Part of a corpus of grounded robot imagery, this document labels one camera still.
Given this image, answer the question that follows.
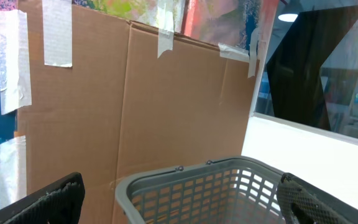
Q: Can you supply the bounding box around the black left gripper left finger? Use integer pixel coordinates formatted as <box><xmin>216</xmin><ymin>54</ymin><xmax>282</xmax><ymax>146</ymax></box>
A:
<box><xmin>0</xmin><ymin>172</ymin><xmax>85</xmax><ymax>224</ymax></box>

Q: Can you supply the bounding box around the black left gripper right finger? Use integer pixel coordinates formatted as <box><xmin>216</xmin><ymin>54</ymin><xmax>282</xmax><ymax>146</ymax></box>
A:
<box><xmin>277</xmin><ymin>173</ymin><xmax>358</xmax><ymax>224</ymax></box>

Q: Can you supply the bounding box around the grey plastic basket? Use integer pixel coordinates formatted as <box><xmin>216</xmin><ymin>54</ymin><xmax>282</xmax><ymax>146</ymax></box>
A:
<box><xmin>116</xmin><ymin>156</ymin><xmax>287</xmax><ymax>224</ymax></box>

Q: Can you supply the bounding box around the white tape strip lower left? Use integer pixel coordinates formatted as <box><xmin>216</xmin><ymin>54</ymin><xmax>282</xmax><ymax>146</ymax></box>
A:
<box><xmin>0</xmin><ymin>136</ymin><xmax>27</xmax><ymax>209</ymax></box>

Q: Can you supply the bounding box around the white tape strip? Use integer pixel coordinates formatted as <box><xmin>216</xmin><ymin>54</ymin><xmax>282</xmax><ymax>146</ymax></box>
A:
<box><xmin>0</xmin><ymin>9</ymin><xmax>32</xmax><ymax>115</ymax></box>
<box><xmin>0</xmin><ymin>136</ymin><xmax>27</xmax><ymax>209</ymax></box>
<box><xmin>157</xmin><ymin>0</ymin><xmax>174</xmax><ymax>58</ymax></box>
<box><xmin>42</xmin><ymin>0</ymin><xmax>73</xmax><ymax>68</ymax></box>
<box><xmin>218</xmin><ymin>27</ymin><xmax>259</xmax><ymax>78</ymax></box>

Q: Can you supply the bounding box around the brown cardboard sheet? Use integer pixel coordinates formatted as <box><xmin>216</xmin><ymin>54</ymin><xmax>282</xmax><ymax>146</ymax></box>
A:
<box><xmin>17</xmin><ymin>1</ymin><xmax>255</xmax><ymax>223</ymax></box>

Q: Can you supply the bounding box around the white tape strip right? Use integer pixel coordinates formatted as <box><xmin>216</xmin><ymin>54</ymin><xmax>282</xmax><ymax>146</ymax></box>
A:
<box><xmin>218</xmin><ymin>27</ymin><xmax>259</xmax><ymax>78</ymax></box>

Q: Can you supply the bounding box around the white tape strip far left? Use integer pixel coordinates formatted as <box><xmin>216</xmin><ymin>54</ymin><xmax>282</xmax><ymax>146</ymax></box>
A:
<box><xmin>0</xmin><ymin>9</ymin><xmax>32</xmax><ymax>115</ymax></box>

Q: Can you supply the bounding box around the ceiling lamp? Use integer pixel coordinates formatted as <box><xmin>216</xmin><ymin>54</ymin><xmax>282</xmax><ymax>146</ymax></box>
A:
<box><xmin>278</xmin><ymin>0</ymin><xmax>303</xmax><ymax>22</ymax></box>

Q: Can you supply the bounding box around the white tape strip upper left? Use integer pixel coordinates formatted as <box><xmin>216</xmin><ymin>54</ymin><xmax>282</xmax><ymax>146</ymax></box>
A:
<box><xmin>42</xmin><ymin>0</ymin><xmax>73</xmax><ymax>68</ymax></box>

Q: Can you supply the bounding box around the white tape strip top middle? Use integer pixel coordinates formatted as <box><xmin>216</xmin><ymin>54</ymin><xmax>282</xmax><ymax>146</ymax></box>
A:
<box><xmin>157</xmin><ymin>0</ymin><xmax>174</xmax><ymax>58</ymax></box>

